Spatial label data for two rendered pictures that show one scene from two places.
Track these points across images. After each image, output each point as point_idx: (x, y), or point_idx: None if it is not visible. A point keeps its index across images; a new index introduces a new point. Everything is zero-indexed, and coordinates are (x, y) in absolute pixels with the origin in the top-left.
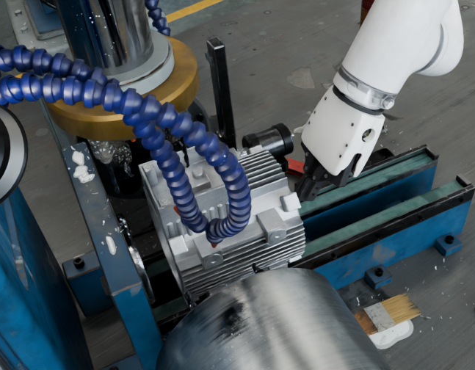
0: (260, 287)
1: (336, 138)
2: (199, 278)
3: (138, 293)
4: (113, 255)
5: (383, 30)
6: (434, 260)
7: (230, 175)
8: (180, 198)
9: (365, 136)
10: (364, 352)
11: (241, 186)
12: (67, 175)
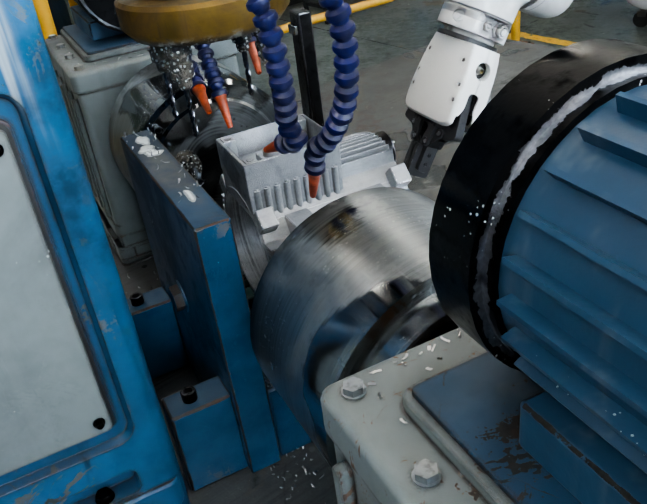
0: (373, 196)
1: (446, 81)
2: None
3: (226, 235)
4: (193, 202)
5: None
6: None
7: (337, 10)
8: (279, 72)
9: (480, 73)
10: None
11: (348, 28)
12: (112, 250)
